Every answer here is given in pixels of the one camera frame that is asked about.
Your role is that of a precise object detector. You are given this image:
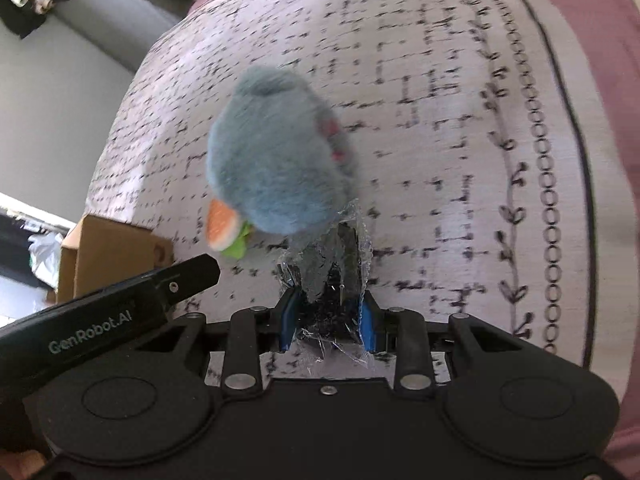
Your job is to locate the brown cardboard box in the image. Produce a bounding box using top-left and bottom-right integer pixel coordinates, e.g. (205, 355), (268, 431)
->
(56, 214), (174, 304)

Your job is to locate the clear bag with black items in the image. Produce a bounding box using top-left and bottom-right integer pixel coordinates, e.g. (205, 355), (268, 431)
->
(277, 200), (373, 367)

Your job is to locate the hamburger plush toy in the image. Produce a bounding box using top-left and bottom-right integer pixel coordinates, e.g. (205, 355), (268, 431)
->
(206, 198), (253, 260)

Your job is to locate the blue fluffy plush toy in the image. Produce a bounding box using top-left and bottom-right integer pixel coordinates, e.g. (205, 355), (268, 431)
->
(206, 65), (357, 235)

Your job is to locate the grey white plastic bag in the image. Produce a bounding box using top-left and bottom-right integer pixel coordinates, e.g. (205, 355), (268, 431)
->
(28, 232), (64, 289)

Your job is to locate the white patterned bed cover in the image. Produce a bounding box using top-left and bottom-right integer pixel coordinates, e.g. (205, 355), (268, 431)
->
(87, 0), (638, 385)

